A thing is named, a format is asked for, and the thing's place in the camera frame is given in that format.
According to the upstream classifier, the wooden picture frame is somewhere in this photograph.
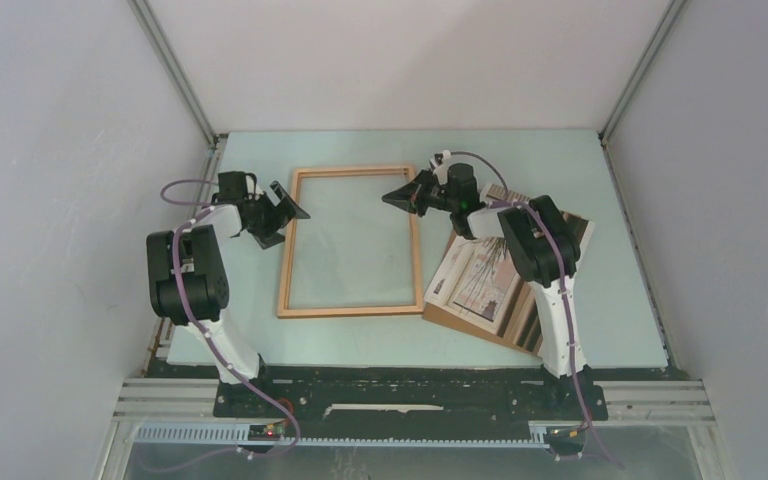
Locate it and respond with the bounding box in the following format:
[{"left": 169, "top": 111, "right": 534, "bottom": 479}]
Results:
[{"left": 277, "top": 165, "right": 424, "bottom": 319}]

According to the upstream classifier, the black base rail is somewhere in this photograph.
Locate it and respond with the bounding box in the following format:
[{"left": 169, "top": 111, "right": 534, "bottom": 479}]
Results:
[{"left": 213, "top": 366, "right": 608, "bottom": 438}]

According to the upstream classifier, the left aluminium corner post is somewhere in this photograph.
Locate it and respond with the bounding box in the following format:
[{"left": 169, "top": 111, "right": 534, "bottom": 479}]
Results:
[{"left": 126, "top": 0, "right": 219, "bottom": 148}]

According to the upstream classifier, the right aluminium corner post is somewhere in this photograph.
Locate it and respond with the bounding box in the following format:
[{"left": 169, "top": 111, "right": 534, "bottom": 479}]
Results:
[{"left": 599, "top": 0, "right": 689, "bottom": 146}]

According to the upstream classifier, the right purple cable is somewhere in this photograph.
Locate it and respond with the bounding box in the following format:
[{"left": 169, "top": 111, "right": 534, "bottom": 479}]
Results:
[{"left": 446, "top": 150, "right": 624, "bottom": 472}]

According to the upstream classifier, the grey slotted cable duct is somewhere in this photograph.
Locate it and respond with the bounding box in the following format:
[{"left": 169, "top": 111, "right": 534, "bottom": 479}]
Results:
[{"left": 133, "top": 422, "right": 548, "bottom": 449}]

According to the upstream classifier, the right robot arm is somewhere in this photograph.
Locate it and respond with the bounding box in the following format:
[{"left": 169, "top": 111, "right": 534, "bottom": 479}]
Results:
[{"left": 381, "top": 163, "right": 586, "bottom": 418}]

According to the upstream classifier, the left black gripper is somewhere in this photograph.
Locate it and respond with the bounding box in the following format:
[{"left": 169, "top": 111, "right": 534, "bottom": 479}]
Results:
[{"left": 247, "top": 182, "right": 309, "bottom": 250}]

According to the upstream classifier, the aluminium corner post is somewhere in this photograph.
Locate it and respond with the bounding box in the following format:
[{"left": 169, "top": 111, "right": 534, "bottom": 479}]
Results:
[
  {"left": 599, "top": 0, "right": 689, "bottom": 146},
  {"left": 126, "top": 0, "right": 219, "bottom": 148}
]

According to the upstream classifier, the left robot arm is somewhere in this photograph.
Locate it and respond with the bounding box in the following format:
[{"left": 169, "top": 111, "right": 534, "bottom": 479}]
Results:
[{"left": 146, "top": 171, "right": 310, "bottom": 417}]

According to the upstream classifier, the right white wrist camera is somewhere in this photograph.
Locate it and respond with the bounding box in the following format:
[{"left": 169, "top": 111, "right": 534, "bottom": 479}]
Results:
[{"left": 429, "top": 150, "right": 452, "bottom": 172}]

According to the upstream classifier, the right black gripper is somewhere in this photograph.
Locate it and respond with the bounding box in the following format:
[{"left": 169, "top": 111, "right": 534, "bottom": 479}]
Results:
[{"left": 382, "top": 168, "right": 458, "bottom": 217}]

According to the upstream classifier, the plant photo print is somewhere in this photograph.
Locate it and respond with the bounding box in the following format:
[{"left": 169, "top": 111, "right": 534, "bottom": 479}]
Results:
[{"left": 422, "top": 184, "right": 596, "bottom": 358}]

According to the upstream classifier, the brown backing board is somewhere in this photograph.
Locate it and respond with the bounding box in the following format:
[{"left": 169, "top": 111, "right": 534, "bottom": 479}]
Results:
[{"left": 420, "top": 198, "right": 591, "bottom": 359}]

